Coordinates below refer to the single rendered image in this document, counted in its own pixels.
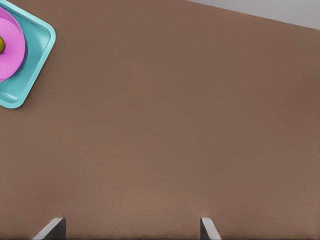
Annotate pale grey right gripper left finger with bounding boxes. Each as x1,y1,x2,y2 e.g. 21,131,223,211
31,217,67,240

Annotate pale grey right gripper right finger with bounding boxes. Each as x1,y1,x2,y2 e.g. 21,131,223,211
200,217,222,240

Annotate pink round plate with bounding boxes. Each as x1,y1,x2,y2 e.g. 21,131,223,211
0,6,27,83

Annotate teal rectangular tray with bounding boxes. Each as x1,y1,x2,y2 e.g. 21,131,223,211
0,0,57,110

